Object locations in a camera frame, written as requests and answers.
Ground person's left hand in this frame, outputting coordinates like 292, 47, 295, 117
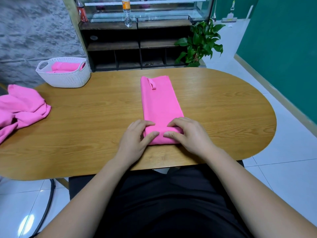
114, 119, 160, 167

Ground person's right hand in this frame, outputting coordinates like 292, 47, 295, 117
163, 117, 219, 160

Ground white woven plastic basket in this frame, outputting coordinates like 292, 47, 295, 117
35, 57, 93, 89

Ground pile of pink cloths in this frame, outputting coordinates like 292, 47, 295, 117
0, 84, 52, 145

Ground person's right forearm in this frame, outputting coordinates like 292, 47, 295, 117
203, 150, 317, 238

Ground person's left forearm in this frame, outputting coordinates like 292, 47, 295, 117
37, 158, 132, 238

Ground wooden table leg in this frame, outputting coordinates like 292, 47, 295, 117
54, 177, 70, 190

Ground green potted plant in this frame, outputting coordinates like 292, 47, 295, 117
174, 19, 227, 68

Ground dark wooden shelf cabinet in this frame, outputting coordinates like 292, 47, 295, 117
79, 18, 202, 72

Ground white mop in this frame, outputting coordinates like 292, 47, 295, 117
221, 0, 238, 23

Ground clear bottle with orange label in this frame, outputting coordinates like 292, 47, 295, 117
121, 0, 133, 28

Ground glass display case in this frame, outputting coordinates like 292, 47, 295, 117
74, 0, 215, 23

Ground red label cola bottle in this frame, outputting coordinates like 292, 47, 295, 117
77, 1, 89, 23

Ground black floor cable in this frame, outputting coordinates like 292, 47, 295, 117
29, 178, 56, 238

